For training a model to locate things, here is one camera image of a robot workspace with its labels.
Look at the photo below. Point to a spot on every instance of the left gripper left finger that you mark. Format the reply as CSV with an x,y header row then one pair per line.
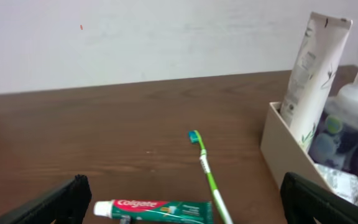
x,y
67,203

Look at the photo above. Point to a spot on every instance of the green white soap packet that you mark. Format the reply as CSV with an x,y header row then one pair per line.
x,y
344,185

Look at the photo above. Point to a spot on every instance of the Colgate toothpaste tube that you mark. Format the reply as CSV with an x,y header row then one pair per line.
x,y
156,211

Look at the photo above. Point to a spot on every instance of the white box with pink interior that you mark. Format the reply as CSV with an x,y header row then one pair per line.
x,y
282,154

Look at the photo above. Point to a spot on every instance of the white lotion tube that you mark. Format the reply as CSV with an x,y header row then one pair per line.
x,y
313,74

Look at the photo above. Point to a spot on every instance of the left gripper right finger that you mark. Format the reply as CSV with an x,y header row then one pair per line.
x,y
306,202

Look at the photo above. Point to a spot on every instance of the clear blue pump soap bottle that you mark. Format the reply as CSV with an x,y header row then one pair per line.
x,y
335,142

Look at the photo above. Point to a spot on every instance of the green white toothbrush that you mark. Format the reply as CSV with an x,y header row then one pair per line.
x,y
195,138

